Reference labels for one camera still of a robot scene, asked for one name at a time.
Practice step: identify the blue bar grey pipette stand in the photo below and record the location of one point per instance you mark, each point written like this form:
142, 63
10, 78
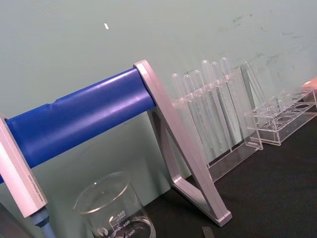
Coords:
81, 119

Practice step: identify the small dark grey strip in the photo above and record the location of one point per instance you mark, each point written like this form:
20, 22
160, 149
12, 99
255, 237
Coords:
208, 233

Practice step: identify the clear glass measuring beaker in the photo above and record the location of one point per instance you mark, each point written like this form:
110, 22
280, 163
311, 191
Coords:
116, 213

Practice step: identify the plain pale wall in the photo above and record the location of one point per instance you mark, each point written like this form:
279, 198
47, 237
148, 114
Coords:
74, 37

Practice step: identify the pink flat object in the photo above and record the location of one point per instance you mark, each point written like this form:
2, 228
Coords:
310, 83

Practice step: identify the blue grey pipette shaft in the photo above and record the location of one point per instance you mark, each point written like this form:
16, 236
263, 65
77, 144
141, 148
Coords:
42, 218

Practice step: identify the clear acrylic test tube rack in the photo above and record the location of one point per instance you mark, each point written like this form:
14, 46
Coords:
275, 135

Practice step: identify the black table cloth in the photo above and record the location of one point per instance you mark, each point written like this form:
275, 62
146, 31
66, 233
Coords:
257, 196

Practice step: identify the clear glass test tube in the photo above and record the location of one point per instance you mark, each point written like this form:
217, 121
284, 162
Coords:
285, 101

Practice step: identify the clear acrylic pipette rack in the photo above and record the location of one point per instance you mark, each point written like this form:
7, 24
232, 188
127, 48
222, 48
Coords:
247, 116

